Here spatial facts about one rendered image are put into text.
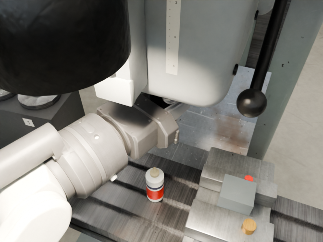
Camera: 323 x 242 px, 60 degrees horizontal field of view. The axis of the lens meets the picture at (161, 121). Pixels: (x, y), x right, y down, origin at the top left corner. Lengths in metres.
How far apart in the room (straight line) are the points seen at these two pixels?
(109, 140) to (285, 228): 0.47
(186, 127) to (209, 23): 0.62
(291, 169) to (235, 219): 1.51
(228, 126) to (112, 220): 0.41
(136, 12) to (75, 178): 0.19
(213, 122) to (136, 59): 0.60
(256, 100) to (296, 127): 2.03
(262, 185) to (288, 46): 0.35
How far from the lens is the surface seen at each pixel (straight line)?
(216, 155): 0.67
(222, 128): 0.83
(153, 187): 0.62
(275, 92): 0.84
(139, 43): 0.25
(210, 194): 0.61
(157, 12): 0.25
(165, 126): 0.37
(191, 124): 0.84
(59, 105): 0.64
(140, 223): 0.66
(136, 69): 0.26
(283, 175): 1.99
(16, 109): 0.67
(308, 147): 2.21
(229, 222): 0.55
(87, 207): 0.69
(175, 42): 0.26
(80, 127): 0.35
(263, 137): 0.96
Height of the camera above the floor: 1.52
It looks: 46 degrees down
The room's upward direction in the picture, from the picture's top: straight up
